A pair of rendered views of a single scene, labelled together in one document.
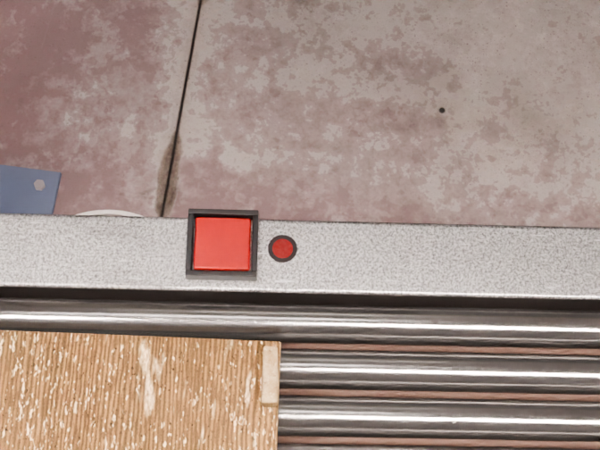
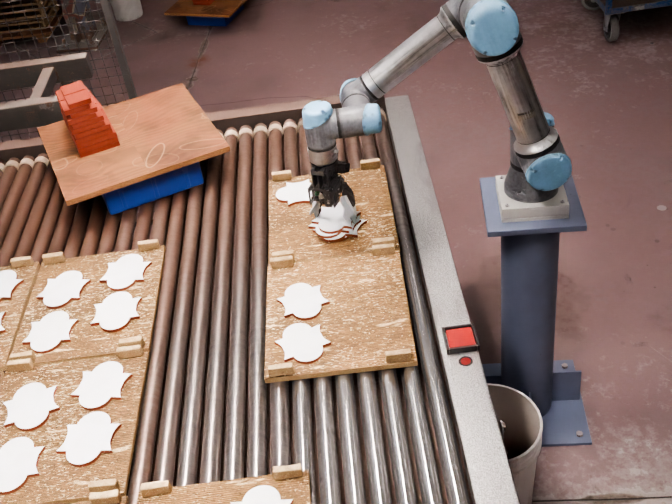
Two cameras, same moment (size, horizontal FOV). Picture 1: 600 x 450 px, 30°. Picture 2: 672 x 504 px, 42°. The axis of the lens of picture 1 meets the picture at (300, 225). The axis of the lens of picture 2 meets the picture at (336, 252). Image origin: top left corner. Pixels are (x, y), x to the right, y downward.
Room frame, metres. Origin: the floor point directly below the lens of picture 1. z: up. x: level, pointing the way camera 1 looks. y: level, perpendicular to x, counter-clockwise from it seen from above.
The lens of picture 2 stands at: (0.31, -1.37, 2.35)
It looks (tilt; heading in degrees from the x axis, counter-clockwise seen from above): 38 degrees down; 97
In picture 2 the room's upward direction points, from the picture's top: 9 degrees counter-clockwise
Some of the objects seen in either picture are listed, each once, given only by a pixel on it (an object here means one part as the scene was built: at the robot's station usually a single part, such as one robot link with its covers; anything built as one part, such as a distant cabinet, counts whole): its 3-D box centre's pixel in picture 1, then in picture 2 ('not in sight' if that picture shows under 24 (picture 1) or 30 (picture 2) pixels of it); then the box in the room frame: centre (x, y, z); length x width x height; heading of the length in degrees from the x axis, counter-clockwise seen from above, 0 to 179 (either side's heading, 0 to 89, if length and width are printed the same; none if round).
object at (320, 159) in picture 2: not in sight; (323, 152); (0.10, 0.51, 1.19); 0.08 x 0.08 x 0.05
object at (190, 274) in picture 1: (222, 244); (460, 338); (0.40, 0.08, 0.92); 0.08 x 0.08 x 0.02; 5
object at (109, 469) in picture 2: not in sight; (59, 423); (-0.50, -0.11, 0.94); 0.41 x 0.35 x 0.04; 94
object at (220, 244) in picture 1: (222, 245); (460, 339); (0.40, 0.08, 0.92); 0.06 x 0.06 x 0.01; 5
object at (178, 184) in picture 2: not in sight; (142, 163); (-0.51, 0.91, 0.97); 0.31 x 0.31 x 0.10; 26
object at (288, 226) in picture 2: not in sight; (330, 213); (0.08, 0.62, 0.93); 0.41 x 0.35 x 0.02; 95
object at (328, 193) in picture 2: not in sight; (325, 180); (0.10, 0.51, 1.11); 0.09 x 0.08 x 0.12; 70
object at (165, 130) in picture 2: not in sight; (129, 139); (-0.55, 0.96, 1.03); 0.50 x 0.50 x 0.02; 26
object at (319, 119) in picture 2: not in sight; (320, 125); (0.10, 0.51, 1.27); 0.09 x 0.08 x 0.11; 5
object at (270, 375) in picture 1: (270, 377); (398, 355); (0.26, 0.01, 0.95); 0.06 x 0.02 x 0.03; 4
